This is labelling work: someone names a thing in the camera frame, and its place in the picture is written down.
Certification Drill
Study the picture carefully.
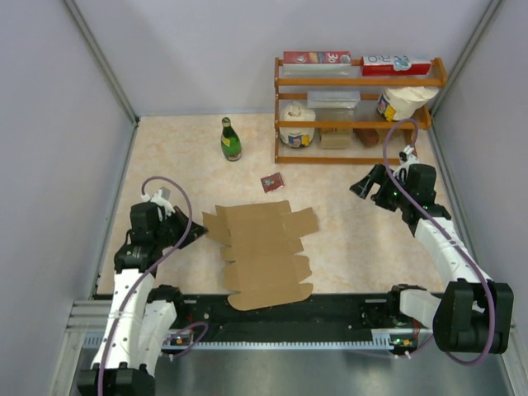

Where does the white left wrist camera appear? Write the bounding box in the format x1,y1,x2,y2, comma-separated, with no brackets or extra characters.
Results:
141,187,175,217

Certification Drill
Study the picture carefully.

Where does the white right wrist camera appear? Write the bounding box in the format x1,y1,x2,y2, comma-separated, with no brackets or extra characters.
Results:
399,145,419,169

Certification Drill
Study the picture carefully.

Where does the brown cardboard box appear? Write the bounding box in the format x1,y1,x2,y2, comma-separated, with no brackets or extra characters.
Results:
203,200,318,312

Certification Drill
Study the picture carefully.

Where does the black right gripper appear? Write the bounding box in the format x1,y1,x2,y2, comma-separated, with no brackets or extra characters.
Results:
350,163,413,212

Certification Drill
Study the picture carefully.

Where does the white bag left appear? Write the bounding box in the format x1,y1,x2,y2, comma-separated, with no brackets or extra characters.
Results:
279,101,316,149

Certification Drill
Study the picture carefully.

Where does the large white flour bag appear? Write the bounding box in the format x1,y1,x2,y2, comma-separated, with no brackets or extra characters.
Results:
376,87,440,121

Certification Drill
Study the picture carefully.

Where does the green glass bottle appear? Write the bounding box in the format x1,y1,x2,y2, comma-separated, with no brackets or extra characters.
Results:
220,117,242,162

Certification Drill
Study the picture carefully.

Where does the tan block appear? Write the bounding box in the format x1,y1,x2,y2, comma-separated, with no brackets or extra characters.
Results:
319,128,351,149

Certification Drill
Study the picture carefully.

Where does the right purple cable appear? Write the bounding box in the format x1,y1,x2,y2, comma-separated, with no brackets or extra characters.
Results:
354,118,496,366

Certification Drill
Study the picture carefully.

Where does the small red packet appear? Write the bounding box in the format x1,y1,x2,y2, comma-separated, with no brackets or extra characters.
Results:
261,172,285,193

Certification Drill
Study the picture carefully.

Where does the brown red block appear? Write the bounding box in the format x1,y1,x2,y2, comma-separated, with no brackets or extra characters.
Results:
354,128,380,148

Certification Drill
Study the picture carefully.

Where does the red white wrap box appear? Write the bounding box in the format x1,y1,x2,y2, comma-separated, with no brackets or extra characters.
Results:
360,55,431,77

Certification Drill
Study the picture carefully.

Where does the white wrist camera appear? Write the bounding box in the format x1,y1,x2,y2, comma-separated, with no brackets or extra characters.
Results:
141,187,175,217
399,145,419,169

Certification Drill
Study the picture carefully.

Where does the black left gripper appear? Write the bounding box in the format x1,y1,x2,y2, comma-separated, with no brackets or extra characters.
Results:
153,205,208,249

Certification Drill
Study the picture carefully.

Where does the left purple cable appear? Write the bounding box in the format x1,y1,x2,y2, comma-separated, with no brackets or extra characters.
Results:
97,176,210,396

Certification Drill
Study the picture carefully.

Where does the wooden shelf rack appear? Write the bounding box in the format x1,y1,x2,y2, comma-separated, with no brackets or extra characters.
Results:
274,57,448,165

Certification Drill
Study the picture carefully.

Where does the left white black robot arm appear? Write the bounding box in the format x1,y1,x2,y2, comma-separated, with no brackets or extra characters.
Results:
77,198,207,395

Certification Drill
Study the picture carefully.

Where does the silver foil box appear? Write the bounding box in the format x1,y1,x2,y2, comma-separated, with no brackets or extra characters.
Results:
307,90,361,109

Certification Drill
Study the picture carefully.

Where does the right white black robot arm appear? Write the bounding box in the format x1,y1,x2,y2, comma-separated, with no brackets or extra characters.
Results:
350,163,514,355

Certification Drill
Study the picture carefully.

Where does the red foil box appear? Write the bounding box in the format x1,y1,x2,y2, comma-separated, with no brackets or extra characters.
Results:
282,51,351,67

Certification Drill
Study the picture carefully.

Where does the purple cable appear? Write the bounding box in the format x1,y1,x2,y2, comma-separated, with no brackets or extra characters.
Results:
354,118,496,366
97,176,210,396

